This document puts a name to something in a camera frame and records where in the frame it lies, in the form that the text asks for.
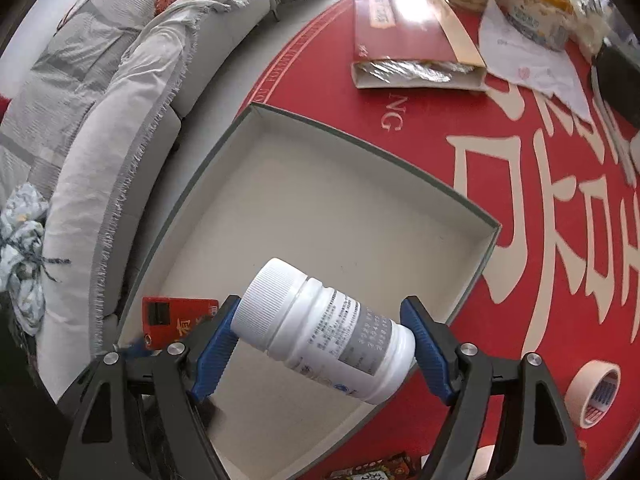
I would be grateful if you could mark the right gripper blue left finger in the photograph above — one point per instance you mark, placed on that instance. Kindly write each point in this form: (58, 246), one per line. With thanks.
(138, 417)

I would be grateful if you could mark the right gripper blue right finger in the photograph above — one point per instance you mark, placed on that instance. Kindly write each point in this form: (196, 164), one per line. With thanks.
(535, 439)

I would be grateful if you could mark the white tape roll striped core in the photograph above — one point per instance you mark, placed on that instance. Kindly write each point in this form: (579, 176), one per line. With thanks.
(592, 392)

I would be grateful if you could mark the red card box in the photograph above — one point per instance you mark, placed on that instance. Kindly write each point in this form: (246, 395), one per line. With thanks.
(169, 319)

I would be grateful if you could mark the mahjong pattern card box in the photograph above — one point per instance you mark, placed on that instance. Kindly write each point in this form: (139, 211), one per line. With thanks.
(396, 467)

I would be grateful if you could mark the white pill bottle grey label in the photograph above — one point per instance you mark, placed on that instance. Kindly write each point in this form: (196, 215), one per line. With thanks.
(323, 334)

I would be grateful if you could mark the round red rug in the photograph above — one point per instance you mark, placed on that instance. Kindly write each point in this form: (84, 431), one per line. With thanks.
(563, 279)

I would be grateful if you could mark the floral cloth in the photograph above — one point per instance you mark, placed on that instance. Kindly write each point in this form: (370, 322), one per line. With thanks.
(23, 265)

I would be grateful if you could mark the grey cardboard box tray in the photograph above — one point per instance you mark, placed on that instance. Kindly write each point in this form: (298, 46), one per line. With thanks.
(360, 220)

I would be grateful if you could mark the grey fabric sofa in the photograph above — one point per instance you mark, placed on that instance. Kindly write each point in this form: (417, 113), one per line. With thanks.
(90, 129)

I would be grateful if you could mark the black radio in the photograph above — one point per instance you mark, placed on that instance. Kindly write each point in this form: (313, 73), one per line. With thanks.
(618, 80)

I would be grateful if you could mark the white paper sheet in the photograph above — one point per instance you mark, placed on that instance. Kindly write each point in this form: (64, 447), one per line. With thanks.
(511, 56)

